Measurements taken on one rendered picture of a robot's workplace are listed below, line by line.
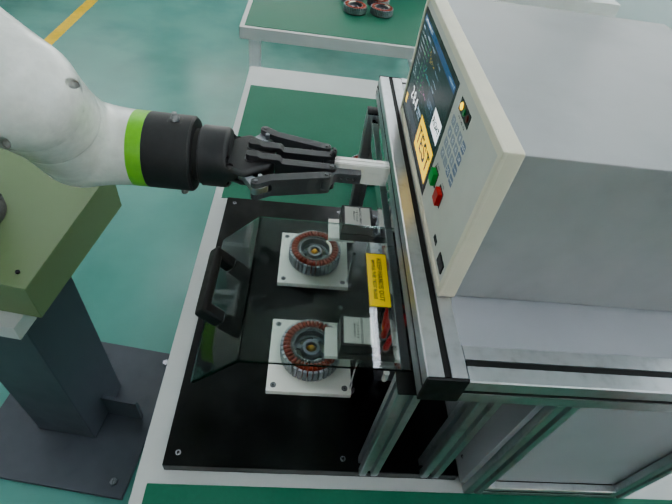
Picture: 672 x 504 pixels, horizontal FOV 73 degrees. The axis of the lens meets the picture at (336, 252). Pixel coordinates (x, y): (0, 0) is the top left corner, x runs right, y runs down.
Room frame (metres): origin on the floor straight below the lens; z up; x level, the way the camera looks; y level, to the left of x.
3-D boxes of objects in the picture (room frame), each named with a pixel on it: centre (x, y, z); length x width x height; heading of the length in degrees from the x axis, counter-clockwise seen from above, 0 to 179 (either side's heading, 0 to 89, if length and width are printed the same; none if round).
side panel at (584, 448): (0.30, -0.41, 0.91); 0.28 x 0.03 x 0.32; 98
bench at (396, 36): (2.95, 0.15, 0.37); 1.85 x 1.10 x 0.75; 8
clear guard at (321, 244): (0.39, 0.00, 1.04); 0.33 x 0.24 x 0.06; 98
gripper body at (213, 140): (0.47, 0.14, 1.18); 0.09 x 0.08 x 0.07; 98
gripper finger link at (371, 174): (0.48, -0.01, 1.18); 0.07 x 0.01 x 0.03; 98
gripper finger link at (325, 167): (0.46, 0.07, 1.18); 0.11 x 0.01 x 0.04; 96
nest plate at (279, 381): (0.45, 0.01, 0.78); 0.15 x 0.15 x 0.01; 8
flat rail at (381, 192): (0.58, -0.07, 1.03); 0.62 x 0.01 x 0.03; 8
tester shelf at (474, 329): (0.61, -0.29, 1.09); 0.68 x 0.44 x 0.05; 8
